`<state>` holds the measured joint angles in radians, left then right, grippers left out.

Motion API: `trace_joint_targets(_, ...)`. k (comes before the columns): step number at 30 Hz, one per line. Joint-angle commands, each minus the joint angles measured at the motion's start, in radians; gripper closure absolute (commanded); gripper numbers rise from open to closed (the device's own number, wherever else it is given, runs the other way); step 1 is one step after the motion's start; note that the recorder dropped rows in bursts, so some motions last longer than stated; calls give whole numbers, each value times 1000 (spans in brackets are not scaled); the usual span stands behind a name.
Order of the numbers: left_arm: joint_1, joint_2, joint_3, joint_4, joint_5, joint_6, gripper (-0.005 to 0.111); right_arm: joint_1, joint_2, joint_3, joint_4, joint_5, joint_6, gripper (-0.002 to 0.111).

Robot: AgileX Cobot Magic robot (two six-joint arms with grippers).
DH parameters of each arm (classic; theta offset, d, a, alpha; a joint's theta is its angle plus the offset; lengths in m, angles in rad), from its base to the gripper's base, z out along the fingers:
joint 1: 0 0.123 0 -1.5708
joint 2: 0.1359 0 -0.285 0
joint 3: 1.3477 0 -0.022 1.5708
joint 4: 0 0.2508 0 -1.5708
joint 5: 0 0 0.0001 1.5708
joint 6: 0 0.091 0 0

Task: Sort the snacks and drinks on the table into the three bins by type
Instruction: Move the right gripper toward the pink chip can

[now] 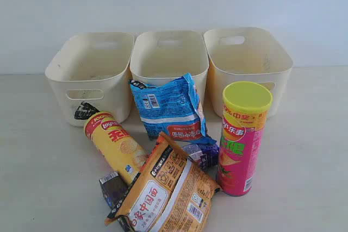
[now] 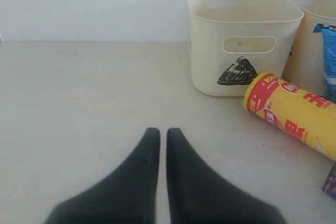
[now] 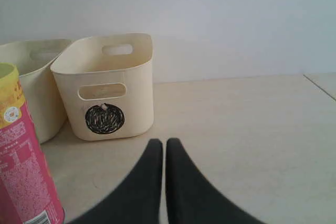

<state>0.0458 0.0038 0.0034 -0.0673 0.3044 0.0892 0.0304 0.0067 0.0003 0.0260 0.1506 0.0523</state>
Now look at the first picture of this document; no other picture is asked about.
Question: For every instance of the orange noodle packet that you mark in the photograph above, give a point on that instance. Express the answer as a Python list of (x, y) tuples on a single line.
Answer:
[(170, 193)]

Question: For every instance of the pink chips can green lid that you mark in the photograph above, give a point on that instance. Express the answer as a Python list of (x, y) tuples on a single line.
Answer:
[(245, 109)]

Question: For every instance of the cream bin triangle mark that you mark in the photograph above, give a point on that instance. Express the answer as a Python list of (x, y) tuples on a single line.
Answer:
[(93, 68)]

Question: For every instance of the blue noodle packet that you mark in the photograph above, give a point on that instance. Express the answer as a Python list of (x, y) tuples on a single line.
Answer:
[(174, 109)]

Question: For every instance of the cream bin square mark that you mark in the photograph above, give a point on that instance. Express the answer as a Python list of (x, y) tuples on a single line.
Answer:
[(160, 57)]

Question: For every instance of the dark purple drink carton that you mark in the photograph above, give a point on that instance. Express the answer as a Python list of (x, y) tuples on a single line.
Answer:
[(113, 188)]

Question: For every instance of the cream bin circle mark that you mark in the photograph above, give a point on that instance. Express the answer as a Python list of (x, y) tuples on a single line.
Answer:
[(246, 54)]

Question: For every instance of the white blue milk carton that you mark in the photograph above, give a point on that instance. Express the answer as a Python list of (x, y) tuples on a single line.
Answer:
[(206, 156)]

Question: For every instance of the yellow Lays chips can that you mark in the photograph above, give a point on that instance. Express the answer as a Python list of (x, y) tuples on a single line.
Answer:
[(123, 154)]

